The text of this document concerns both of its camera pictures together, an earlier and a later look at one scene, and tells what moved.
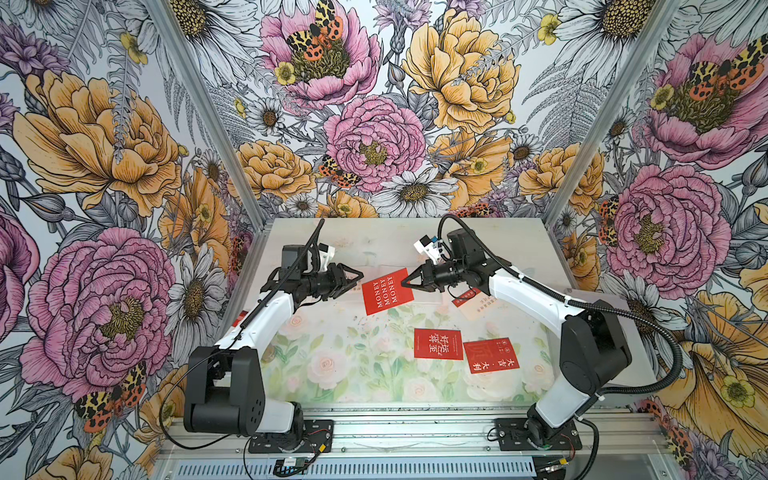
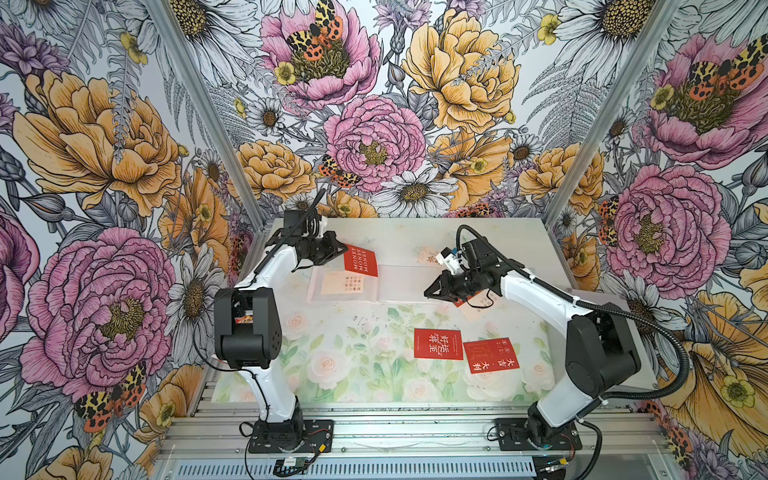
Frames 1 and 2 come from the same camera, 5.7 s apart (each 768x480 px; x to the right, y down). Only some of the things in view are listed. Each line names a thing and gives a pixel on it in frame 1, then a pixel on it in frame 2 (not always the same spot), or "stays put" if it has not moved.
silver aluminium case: (640, 372) stays put
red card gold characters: (490, 355) stays put
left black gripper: (346, 284) to (332, 248)
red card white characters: (438, 344) stays put
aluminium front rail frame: (427, 445) stays put
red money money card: (386, 292) to (360, 261)
